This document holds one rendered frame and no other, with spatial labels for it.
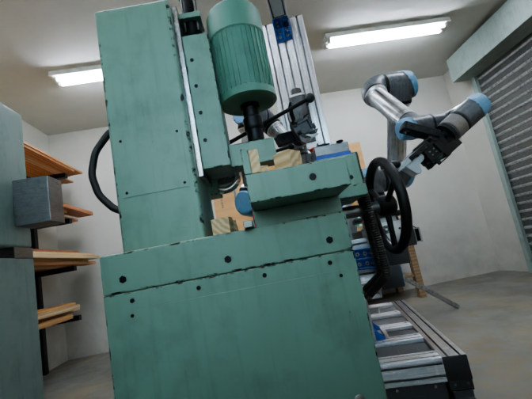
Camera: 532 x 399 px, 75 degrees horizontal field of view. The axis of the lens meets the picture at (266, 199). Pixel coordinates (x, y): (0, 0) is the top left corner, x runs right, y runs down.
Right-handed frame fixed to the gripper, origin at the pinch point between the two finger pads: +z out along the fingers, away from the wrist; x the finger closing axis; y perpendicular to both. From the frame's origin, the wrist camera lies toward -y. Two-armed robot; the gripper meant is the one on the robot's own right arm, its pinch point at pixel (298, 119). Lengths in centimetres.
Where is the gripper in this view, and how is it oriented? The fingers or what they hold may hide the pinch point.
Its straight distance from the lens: 122.9
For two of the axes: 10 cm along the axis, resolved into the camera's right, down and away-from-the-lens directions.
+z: -0.1, -1.7, -9.9
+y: 8.8, -4.6, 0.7
